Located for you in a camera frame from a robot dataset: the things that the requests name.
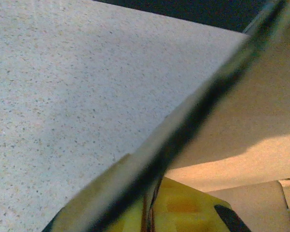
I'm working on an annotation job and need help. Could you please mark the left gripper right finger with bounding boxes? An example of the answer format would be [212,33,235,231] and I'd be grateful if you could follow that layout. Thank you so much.
[145,176,232,232]

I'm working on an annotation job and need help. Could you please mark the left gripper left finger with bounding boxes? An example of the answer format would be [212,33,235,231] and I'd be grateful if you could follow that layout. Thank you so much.
[42,154,158,232]

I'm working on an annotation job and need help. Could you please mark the brown cardboard paper box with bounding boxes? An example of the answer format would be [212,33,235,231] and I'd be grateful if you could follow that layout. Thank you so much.
[87,0,290,232]

